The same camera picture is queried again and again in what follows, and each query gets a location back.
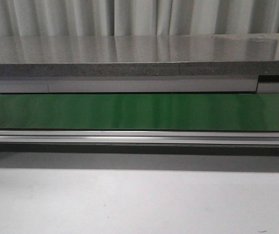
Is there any green conveyor belt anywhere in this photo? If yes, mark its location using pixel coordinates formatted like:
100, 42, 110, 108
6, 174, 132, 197
0, 94, 279, 132

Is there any grey speckled stone counter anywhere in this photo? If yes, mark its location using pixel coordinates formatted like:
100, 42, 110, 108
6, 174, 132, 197
0, 34, 279, 93

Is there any white pleated curtain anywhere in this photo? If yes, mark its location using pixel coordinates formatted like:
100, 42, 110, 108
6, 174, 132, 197
0, 0, 279, 36

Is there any aluminium conveyor frame rail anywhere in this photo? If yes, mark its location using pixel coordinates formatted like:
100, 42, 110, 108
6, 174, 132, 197
0, 130, 279, 146

